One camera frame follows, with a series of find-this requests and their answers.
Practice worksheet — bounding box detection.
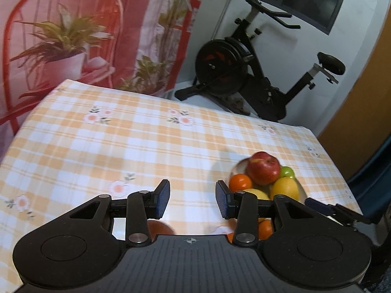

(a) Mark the metal pole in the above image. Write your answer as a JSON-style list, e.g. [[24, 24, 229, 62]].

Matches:
[[214, 0, 237, 40]]

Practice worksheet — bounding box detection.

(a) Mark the pink printed backdrop cloth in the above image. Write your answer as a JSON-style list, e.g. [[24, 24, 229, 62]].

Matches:
[[0, 0, 211, 162]]

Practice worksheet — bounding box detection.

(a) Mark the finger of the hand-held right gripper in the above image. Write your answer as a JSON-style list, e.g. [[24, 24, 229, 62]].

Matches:
[[305, 198, 371, 225]]

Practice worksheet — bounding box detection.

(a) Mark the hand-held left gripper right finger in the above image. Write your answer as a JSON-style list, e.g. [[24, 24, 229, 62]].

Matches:
[[215, 181, 324, 248]]

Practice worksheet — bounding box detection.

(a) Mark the dark red apple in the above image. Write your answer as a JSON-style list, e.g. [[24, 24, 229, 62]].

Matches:
[[147, 220, 174, 236]]

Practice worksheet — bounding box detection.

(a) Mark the brown sandal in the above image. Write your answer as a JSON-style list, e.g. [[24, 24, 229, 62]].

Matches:
[[224, 94, 251, 115]]

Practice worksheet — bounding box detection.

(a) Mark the beige round plate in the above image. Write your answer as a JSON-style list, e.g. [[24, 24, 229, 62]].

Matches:
[[230, 158, 307, 220]]

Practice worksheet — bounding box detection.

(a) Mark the orange wooden door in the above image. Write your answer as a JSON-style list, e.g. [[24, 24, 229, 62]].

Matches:
[[316, 31, 391, 178]]

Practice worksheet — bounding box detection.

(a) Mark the light red apple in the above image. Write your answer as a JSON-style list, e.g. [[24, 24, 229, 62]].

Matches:
[[247, 151, 282, 186]]

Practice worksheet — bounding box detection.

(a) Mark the black exercise bike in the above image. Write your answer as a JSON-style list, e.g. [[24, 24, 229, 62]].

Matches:
[[174, 0, 346, 123]]

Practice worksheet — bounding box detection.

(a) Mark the yellow lemon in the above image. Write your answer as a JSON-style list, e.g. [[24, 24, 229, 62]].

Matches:
[[269, 177, 300, 200], [241, 188, 272, 223]]

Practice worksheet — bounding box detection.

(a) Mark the orange checked tablecloth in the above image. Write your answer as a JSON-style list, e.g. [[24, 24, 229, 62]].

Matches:
[[0, 79, 364, 284]]

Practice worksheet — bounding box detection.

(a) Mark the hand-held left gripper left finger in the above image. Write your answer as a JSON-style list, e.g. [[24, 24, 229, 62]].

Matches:
[[61, 179, 171, 248]]

